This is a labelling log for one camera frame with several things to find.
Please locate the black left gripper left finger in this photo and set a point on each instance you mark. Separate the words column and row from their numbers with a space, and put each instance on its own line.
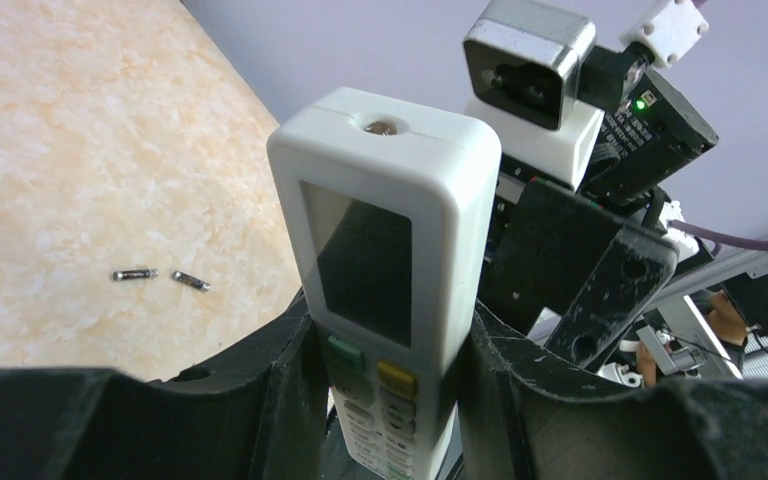
column 256, row 410

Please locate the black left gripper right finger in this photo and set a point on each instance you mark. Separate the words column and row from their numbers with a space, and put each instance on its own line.
column 525, row 413

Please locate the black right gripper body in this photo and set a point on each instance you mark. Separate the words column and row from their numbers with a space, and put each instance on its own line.
column 593, row 268

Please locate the AAA battery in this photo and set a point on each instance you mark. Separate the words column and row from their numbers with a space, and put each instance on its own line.
column 134, row 274
column 191, row 281

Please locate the white remote control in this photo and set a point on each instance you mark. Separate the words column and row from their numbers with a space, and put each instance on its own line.
column 387, row 205

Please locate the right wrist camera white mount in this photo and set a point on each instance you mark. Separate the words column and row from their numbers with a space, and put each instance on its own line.
column 544, row 85

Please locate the aluminium frame rail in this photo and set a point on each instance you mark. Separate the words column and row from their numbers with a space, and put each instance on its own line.
column 704, row 270

